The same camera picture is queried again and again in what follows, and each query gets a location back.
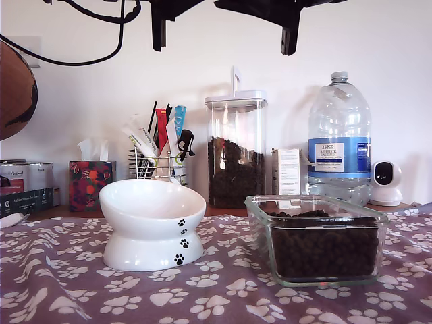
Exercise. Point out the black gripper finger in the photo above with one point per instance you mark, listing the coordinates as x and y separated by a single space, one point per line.
177 5
260 10

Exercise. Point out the white ceramic paw-print cat bowl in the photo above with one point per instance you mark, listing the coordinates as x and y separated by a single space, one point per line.
151 208

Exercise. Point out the brown kibble in tall jar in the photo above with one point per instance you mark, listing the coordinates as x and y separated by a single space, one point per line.
235 182

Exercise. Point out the red treat sachet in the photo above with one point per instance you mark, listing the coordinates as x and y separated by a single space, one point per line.
162 131

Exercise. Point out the dark green flat carton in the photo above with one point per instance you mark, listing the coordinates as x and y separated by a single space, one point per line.
26 202

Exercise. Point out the square clear glass dish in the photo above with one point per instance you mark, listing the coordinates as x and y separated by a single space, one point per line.
258 233

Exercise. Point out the tin can with red label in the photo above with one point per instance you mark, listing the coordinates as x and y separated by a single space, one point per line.
13 175

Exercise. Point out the blue treat sachet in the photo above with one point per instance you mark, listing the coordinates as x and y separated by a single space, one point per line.
180 118

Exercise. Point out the thin black stick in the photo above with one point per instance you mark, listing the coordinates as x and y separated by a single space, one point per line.
152 117

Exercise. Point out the round brown woven disc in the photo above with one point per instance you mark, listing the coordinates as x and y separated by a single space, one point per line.
15 94

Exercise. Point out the white sachet with green print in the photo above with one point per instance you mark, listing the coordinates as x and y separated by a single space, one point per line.
134 140

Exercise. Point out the purple paw-print cloth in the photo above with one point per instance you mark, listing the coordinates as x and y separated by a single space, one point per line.
216 297

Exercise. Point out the large clear water bottle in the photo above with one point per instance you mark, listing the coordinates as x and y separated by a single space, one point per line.
337 111

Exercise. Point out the tin can with white label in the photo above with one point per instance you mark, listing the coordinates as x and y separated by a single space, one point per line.
40 177

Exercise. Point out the brown kibble mass in dish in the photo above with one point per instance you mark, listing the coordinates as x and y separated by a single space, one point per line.
323 249

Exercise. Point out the white wall switch plate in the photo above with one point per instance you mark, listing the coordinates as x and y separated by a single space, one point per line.
33 44

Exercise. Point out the small white round camera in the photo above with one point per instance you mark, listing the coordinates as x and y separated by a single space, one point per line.
387 195

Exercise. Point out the black plastic clip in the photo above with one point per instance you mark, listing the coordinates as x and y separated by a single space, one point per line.
185 136

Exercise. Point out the white tissue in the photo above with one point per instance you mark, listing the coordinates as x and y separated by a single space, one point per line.
92 150

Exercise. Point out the white sachet with script print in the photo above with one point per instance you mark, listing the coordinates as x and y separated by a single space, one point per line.
141 128

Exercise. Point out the small white flat dish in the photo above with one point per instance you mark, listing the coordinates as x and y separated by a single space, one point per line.
9 221

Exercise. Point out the small grey printed carton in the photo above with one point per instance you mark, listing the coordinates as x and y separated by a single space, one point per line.
286 172

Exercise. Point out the tall clear jar white lid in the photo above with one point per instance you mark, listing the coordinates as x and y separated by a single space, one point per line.
236 114

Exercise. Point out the floral tissue box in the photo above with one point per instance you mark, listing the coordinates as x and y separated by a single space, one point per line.
90 189

